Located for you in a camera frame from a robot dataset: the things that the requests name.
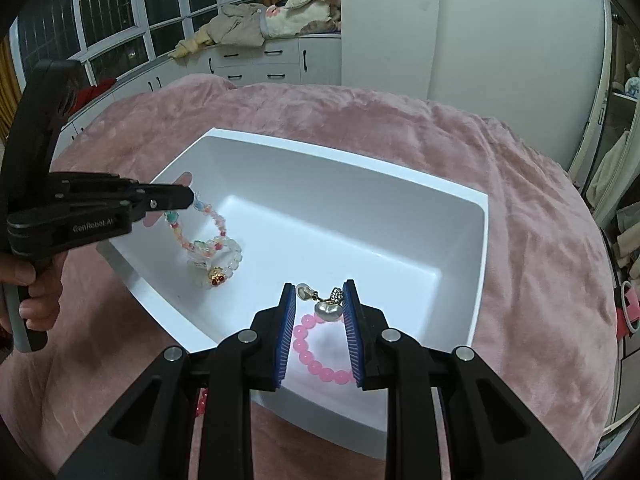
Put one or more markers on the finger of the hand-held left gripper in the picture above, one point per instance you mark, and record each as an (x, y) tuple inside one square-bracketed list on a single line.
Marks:
[(165, 207), (165, 191)]

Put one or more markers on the white wardrobe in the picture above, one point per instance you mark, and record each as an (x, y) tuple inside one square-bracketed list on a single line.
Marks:
[(500, 35)]

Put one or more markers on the open closet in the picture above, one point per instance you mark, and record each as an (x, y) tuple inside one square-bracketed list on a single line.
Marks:
[(625, 110)]

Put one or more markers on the beige garment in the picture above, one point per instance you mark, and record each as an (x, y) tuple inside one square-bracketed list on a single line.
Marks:
[(230, 30)]

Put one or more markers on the pink and white hoop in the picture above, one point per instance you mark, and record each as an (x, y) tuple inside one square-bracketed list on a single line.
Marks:
[(627, 310)]

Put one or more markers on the person's left hand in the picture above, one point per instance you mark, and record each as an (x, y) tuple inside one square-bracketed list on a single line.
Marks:
[(42, 305)]

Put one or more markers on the white plastic storage box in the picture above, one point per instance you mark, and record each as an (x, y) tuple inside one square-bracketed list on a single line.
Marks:
[(325, 210)]

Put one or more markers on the white drawer cabinet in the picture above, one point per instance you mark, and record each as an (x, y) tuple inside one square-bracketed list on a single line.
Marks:
[(285, 60)]

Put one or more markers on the large grid window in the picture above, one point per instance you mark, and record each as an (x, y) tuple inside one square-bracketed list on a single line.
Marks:
[(115, 0)]

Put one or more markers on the white hanging garment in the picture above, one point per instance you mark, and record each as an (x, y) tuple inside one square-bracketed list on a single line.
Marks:
[(607, 170)]

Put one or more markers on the floral print cloth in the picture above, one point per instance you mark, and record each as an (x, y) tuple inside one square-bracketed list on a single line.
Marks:
[(280, 22)]

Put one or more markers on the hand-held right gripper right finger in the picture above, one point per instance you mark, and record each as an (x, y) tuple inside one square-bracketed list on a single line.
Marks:
[(351, 345)]

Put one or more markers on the red cloth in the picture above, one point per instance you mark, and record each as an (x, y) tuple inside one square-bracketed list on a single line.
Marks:
[(95, 94)]

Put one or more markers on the pink fleece blanket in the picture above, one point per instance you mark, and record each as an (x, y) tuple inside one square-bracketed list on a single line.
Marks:
[(525, 260)]

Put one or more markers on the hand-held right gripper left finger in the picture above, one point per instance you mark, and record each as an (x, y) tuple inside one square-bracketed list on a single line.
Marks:
[(284, 345)]

